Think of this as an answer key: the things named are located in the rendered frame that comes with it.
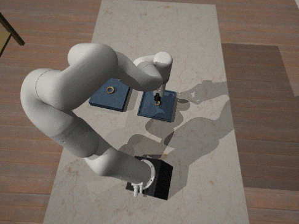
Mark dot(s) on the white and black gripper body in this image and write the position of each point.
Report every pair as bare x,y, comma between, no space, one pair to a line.
160,90

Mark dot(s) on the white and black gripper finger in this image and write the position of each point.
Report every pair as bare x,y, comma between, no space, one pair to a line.
157,98

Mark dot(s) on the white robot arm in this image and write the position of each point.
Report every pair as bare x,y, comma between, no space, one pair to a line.
48,97

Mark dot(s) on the blue square tray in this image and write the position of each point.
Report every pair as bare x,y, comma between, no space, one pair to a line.
157,110

